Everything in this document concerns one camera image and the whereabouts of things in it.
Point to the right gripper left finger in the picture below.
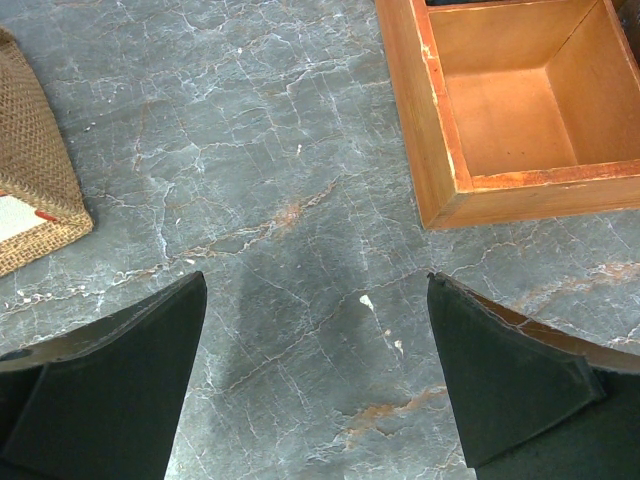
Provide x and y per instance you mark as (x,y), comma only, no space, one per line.
(103,401)

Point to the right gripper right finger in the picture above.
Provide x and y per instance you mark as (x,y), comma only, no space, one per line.
(530,401)

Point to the orange wooden compartment tray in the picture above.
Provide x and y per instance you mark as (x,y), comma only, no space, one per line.
(515,110)

